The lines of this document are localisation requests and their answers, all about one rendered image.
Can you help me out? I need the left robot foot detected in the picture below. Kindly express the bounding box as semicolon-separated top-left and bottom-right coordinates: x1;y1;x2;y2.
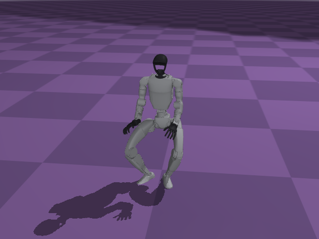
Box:
162;173;173;189

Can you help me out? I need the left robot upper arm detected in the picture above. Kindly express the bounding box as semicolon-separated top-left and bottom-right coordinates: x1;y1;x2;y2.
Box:
172;78;183;109

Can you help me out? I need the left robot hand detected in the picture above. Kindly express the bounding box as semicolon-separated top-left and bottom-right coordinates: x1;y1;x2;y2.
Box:
164;122;178;140

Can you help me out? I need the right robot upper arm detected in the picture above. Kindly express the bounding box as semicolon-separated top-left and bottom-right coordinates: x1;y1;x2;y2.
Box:
138;76;150;107

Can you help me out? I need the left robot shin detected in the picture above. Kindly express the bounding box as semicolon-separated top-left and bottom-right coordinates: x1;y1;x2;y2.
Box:
165;152;183;178

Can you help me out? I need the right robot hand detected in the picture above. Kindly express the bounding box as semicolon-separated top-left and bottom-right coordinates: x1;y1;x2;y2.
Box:
123;119;141;134

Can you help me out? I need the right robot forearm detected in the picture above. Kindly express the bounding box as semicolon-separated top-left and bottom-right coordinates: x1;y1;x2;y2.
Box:
135;99;144;125

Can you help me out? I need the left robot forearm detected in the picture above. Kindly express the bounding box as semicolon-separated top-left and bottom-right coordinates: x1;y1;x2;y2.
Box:
172;102;183;125

